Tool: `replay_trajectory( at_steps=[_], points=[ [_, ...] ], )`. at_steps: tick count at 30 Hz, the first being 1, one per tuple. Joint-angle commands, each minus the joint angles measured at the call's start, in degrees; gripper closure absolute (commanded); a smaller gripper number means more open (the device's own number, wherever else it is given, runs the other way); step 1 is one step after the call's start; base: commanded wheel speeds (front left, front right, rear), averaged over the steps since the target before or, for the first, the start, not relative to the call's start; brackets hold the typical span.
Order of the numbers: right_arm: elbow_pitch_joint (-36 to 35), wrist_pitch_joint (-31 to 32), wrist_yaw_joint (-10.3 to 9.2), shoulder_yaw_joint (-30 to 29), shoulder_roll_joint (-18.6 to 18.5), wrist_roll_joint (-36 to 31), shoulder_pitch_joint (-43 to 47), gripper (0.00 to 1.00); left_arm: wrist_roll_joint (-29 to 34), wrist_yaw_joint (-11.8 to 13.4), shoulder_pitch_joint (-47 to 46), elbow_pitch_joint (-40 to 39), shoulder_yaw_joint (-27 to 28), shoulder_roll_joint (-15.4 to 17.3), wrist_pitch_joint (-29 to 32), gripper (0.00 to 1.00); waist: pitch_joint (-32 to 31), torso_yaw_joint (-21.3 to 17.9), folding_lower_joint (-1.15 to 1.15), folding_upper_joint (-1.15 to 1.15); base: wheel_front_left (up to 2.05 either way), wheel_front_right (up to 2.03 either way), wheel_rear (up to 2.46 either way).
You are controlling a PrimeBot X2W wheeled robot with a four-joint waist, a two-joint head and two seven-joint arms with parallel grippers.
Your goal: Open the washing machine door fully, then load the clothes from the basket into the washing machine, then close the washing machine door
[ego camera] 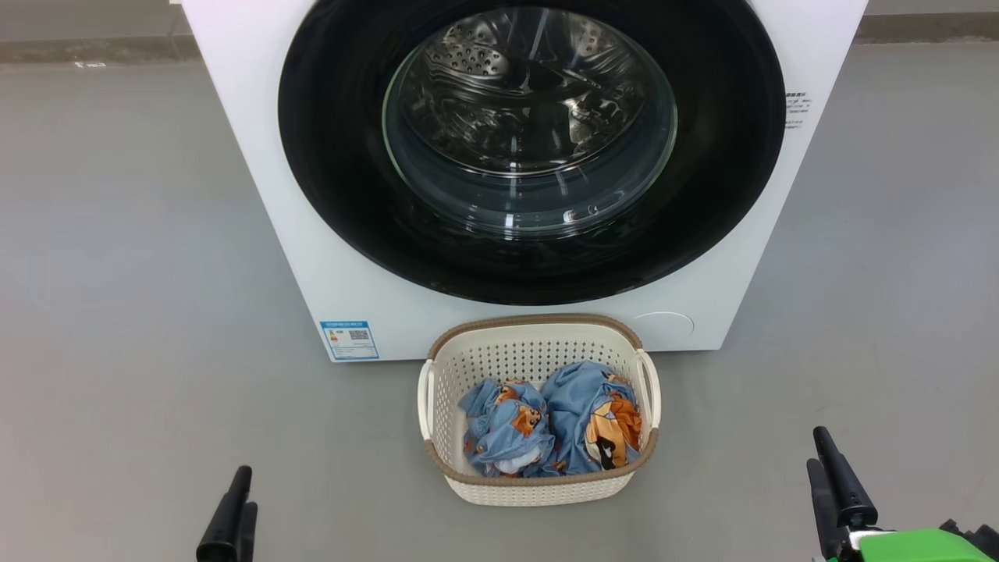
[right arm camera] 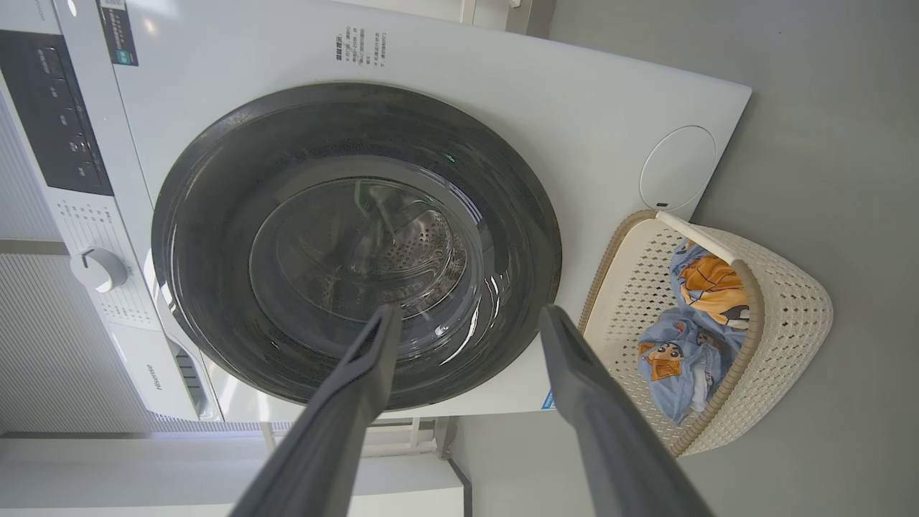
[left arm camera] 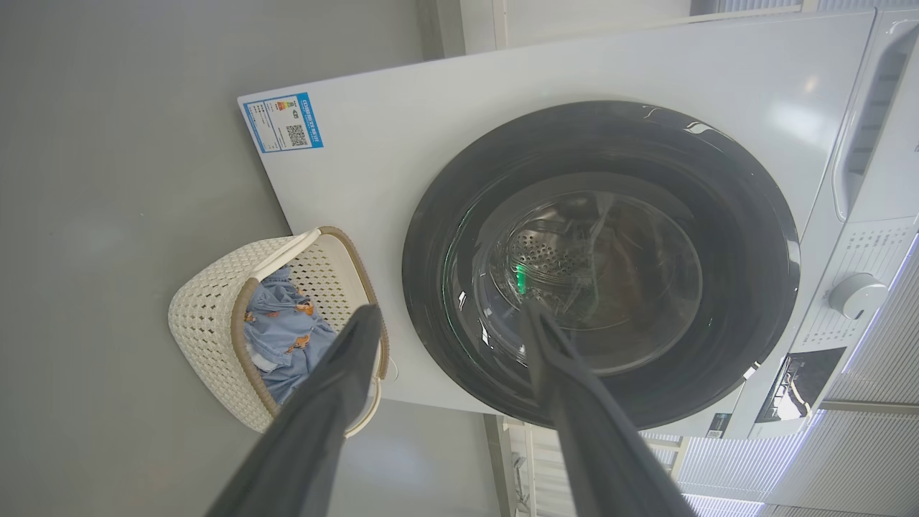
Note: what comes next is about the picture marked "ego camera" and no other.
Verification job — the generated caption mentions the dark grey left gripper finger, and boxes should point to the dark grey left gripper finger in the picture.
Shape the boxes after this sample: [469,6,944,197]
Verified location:
[236,503,258,562]
[197,466,253,562]

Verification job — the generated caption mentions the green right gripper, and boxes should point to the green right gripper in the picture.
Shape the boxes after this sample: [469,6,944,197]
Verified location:
[806,426,999,562]

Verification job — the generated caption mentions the small blue printed garment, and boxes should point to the small blue printed garment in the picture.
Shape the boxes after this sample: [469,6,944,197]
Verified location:
[459,379,556,478]

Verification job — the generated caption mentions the large blue printed garment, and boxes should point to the large blue printed garment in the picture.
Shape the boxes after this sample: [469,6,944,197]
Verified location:
[542,361,644,475]

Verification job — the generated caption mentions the washing machine glass door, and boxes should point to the washing machine glass door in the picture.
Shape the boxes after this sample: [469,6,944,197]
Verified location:
[278,0,787,307]

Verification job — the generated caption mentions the white front-load washing machine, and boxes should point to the white front-load washing machine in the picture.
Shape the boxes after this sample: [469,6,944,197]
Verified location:
[181,0,869,363]

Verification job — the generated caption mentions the blue energy label sticker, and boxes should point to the blue energy label sticker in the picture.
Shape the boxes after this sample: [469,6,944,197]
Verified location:
[319,320,380,361]

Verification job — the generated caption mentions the cream perforated laundry basket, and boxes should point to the cream perforated laundry basket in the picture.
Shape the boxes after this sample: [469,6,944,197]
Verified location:
[417,314,663,507]

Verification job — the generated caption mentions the black text instruction label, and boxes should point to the black text instruction label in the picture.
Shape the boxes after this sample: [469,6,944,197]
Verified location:
[784,91,814,130]

